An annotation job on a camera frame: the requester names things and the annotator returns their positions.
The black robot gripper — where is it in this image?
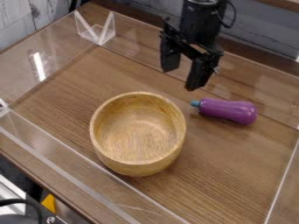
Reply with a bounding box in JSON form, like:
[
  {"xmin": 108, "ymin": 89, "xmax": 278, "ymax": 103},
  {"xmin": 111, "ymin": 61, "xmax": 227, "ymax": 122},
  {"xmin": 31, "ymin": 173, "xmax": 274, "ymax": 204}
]
[{"xmin": 159, "ymin": 16, "xmax": 226, "ymax": 92}]

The purple toy eggplant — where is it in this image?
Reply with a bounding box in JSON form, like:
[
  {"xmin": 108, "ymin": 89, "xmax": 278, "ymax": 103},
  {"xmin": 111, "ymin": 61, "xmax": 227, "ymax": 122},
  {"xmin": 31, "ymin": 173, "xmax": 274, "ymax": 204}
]
[{"xmin": 191, "ymin": 98, "xmax": 258, "ymax": 125}]

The brown wooden bowl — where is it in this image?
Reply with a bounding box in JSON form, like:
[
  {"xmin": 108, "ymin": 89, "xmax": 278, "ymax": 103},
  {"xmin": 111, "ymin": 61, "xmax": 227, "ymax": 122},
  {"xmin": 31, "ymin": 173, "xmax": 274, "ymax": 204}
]
[{"xmin": 88, "ymin": 92, "xmax": 187, "ymax": 177}]

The yellow black equipment base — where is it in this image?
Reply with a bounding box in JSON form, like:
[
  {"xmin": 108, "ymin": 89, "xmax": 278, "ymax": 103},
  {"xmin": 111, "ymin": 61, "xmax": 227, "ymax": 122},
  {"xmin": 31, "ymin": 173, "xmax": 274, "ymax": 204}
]
[{"xmin": 26, "ymin": 192, "xmax": 71, "ymax": 224}]

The clear acrylic corner bracket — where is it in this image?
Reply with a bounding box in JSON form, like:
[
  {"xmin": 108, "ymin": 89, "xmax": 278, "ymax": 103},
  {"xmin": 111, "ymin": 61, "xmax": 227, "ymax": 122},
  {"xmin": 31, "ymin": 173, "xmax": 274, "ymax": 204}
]
[{"xmin": 74, "ymin": 10, "xmax": 116, "ymax": 46}]

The clear acrylic tray wall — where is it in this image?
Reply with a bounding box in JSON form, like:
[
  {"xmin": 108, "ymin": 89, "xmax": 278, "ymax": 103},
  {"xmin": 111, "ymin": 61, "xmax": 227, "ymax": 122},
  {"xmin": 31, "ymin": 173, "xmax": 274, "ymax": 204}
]
[{"xmin": 0, "ymin": 100, "xmax": 188, "ymax": 224}]

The black cable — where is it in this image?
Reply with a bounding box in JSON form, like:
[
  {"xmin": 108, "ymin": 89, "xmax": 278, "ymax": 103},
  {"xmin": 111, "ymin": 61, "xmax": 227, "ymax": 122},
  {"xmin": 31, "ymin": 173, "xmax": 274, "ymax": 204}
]
[{"xmin": 0, "ymin": 198, "xmax": 43, "ymax": 224}]

